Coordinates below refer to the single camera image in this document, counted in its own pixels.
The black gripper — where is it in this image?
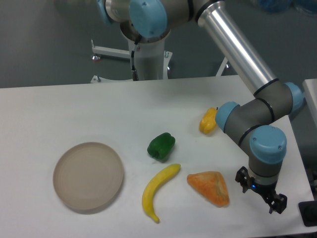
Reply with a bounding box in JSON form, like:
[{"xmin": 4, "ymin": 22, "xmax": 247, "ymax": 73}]
[{"xmin": 235, "ymin": 166, "xmax": 287, "ymax": 214}]

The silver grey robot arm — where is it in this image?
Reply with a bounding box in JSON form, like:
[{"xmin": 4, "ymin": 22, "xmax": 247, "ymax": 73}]
[{"xmin": 96, "ymin": 0, "xmax": 303, "ymax": 213}]

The yellow bell pepper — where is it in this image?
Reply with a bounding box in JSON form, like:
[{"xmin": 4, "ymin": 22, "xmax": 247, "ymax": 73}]
[{"xmin": 199, "ymin": 107, "xmax": 217, "ymax": 134}]

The green bell pepper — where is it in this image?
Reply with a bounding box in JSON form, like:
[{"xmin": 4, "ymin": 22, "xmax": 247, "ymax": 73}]
[{"xmin": 147, "ymin": 132, "xmax": 176, "ymax": 161}]

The orange bread wedge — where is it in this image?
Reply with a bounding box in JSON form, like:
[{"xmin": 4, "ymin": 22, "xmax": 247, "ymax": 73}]
[{"xmin": 187, "ymin": 171, "xmax": 230, "ymax": 207}]

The black device at table edge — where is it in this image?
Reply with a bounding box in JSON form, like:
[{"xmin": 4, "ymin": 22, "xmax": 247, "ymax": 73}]
[{"xmin": 298, "ymin": 200, "xmax": 317, "ymax": 227}]

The yellow banana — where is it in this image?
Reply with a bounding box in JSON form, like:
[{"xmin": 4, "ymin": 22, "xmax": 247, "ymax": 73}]
[{"xmin": 142, "ymin": 164, "xmax": 181, "ymax": 224}]

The white table at right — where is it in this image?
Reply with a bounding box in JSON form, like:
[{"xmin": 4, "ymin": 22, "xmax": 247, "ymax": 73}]
[{"xmin": 303, "ymin": 79, "xmax": 317, "ymax": 123}]

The beige round plate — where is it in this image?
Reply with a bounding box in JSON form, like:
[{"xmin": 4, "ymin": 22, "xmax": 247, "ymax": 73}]
[{"xmin": 53, "ymin": 142, "xmax": 124, "ymax": 214}]

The blue object top right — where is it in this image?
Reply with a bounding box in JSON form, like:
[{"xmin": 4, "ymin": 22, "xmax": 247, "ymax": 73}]
[{"xmin": 251, "ymin": 0, "xmax": 317, "ymax": 16}]

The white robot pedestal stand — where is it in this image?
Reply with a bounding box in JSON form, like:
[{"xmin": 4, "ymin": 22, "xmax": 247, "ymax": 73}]
[{"xmin": 90, "ymin": 37, "xmax": 233, "ymax": 84}]

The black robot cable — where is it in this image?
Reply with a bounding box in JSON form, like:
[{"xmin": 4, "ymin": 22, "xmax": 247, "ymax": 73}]
[{"xmin": 130, "ymin": 34, "xmax": 142, "ymax": 81}]

